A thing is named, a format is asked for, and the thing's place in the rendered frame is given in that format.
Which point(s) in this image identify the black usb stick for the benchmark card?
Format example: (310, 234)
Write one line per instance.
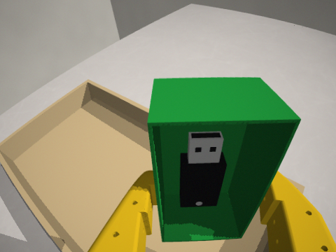
(202, 170)

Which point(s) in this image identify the tan open tray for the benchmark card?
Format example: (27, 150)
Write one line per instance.
(75, 161)

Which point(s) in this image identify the green box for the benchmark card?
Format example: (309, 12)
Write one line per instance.
(253, 152)

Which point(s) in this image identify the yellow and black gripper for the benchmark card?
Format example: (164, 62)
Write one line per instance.
(293, 223)

